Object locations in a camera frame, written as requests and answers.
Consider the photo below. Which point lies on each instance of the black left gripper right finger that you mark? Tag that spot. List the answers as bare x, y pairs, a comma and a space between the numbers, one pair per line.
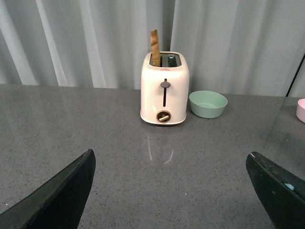
281, 193

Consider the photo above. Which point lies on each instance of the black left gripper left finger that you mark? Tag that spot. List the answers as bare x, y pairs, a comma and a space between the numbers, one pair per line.
57, 204

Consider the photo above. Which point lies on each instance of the pink bowl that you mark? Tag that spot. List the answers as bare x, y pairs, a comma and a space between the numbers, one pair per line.
300, 111

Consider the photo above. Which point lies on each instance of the green bowl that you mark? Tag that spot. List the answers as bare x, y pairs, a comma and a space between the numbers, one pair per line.
207, 104

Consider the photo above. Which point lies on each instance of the grey curtain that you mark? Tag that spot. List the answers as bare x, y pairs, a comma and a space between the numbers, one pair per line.
252, 47

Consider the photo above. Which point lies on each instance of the white toaster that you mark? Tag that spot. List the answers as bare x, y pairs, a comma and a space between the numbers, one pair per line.
164, 90

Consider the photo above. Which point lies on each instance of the toast slice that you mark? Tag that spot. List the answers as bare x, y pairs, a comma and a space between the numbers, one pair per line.
155, 48

